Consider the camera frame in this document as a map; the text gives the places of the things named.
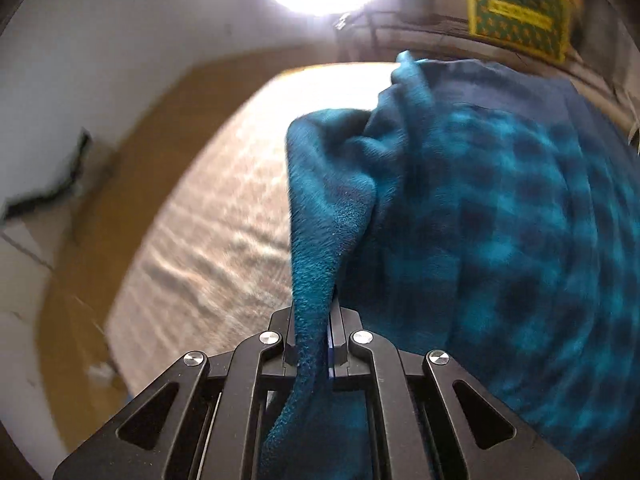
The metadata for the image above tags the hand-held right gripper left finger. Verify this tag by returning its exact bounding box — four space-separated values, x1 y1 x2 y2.
52 306 302 480

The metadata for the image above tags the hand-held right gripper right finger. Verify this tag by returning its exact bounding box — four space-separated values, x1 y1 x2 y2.
329 304 582 480

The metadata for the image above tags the blue plaid fleece garment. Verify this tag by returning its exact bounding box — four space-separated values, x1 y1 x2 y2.
261 50 640 480

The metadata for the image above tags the black metal rack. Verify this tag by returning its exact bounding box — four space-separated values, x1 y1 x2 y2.
337 9 501 63

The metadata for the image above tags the green box with yellow border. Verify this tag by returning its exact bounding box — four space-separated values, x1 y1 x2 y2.
460 0 574 64

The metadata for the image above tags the dark wall cable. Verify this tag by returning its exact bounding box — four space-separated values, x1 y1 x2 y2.
4 127 94 217

